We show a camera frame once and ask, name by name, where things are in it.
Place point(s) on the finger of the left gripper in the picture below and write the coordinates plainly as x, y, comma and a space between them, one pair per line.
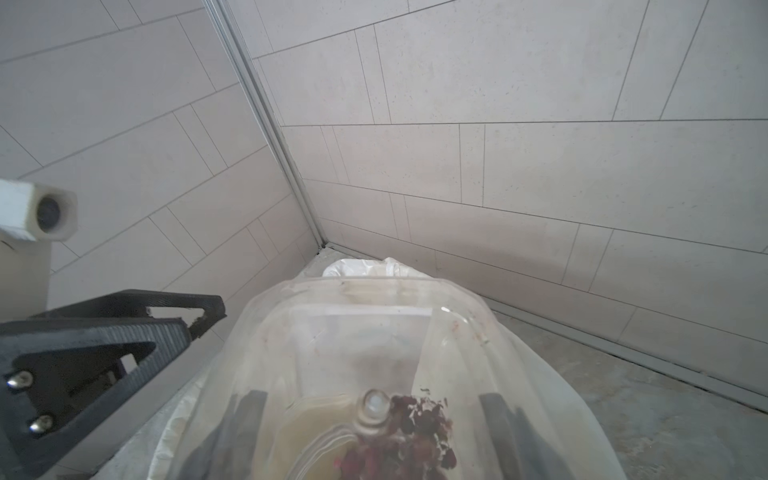
61, 379
134, 304

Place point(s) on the white plastic bin liner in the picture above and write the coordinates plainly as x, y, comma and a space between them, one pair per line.
366, 267

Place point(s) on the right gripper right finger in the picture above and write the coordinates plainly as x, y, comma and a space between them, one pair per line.
521, 452

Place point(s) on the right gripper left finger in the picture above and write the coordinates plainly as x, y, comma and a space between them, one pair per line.
227, 452

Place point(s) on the black lidded glass jar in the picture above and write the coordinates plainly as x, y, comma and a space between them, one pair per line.
390, 390

